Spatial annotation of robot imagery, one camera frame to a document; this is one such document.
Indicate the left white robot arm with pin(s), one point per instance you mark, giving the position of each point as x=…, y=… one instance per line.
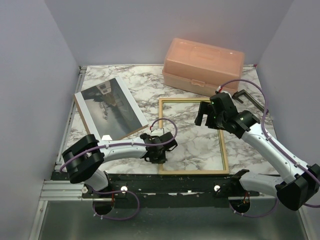
x=83, y=159

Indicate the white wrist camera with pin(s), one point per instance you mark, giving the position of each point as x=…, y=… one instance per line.
x=157, y=132
x=219, y=90

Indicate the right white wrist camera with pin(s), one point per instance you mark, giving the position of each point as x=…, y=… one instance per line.
x=219, y=90

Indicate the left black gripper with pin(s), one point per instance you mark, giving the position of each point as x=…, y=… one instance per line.
x=162, y=160

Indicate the black metal clamp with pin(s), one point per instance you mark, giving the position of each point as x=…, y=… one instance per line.
x=237, y=96

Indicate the brown frame backing board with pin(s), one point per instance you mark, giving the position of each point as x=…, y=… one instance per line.
x=109, y=117

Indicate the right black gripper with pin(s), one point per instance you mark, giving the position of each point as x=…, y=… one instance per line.
x=204, y=108

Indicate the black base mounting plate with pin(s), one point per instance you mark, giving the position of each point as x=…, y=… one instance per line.
x=130, y=191

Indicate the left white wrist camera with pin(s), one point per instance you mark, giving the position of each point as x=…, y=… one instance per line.
x=157, y=132

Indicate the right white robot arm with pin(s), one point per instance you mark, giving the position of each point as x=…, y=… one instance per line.
x=297, y=181

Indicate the orange translucent plastic box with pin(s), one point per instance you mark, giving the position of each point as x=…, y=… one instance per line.
x=200, y=68

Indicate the glossy photo print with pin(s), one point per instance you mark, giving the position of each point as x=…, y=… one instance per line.
x=113, y=86

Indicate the green and wood picture frame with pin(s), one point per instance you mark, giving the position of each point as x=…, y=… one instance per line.
x=223, y=152

